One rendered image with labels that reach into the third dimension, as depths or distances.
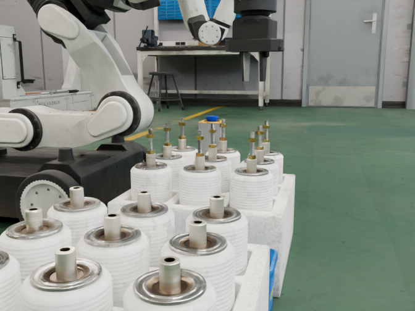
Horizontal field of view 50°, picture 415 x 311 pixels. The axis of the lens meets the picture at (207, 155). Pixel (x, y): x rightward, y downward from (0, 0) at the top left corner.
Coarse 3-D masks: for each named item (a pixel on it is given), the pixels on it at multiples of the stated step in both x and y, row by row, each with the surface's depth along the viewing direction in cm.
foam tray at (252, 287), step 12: (252, 252) 72; (264, 252) 72; (252, 264) 68; (264, 264) 68; (240, 276) 64; (252, 276) 64; (264, 276) 67; (240, 288) 61; (252, 288) 60; (264, 288) 68; (240, 300) 57; (252, 300) 57; (264, 300) 69
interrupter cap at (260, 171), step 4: (240, 168) 100; (244, 168) 100; (260, 168) 100; (264, 168) 99; (236, 172) 96; (240, 172) 96; (244, 172) 97; (256, 172) 98; (260, 172) 97; (264, 172) 96; (268, 172) 96
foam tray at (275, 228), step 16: (288, 176) 124; (128, 192) 108; (176, 192) 109; (288, 192) 108; (112, 208) 100; (176, 208) 96; (192, 208) 96; (272, 208) 96; (288, 208) 107; (176, 224) 96; (256, 224) 92; (272, 224) 91; (288, 224) 109; (256, 240) 92; (272, 240) 91; (288, 240) 112
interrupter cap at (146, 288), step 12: (144, 276) 48; (156, 276) 48; (180, 276) 48; (192, 276) 48; (144, 288) 45; (156, 288) 46; (180, 288) 46; (192, 288) 45; (204, 288) 45; (144, 300) 43; (156, 300) 43; (168, 300) 43; (180, 300) 43; (192, 300) 43
